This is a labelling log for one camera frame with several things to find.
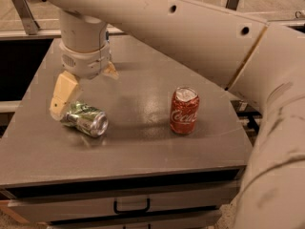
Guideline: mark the upper grey drawer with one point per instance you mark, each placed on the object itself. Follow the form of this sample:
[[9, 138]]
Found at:
[[99, 205]]

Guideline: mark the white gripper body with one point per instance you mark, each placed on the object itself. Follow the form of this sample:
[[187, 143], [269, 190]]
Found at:
[[85, 63]]

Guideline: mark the black drawer handle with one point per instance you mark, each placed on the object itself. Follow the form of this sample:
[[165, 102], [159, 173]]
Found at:
[[121, 207]]

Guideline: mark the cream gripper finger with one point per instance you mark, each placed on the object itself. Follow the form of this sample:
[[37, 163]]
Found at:
[[110, 71], [67, 89]]

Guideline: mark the grey drawer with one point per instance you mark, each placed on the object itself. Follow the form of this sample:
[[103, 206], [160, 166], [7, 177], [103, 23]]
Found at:
[[99, 205], [184, 220]]

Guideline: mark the left metal railing bracket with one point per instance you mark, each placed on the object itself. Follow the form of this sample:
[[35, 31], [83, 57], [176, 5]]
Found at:
[[29, 24]]

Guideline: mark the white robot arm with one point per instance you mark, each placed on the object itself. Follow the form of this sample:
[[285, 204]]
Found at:
[[260, 62]]

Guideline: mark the red Coca-Cola can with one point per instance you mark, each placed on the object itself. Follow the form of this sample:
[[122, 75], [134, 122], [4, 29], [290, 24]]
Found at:
[[183, 115]]

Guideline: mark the blue silver soda can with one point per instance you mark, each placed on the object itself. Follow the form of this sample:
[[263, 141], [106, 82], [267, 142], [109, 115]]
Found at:
[[107, 36]]

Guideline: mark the lower grey drawer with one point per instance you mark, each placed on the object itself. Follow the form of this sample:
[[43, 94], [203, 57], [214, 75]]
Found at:
[[184, 220]]

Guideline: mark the green crushed soda can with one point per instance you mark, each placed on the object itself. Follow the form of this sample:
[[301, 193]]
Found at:
[[86, 119]]

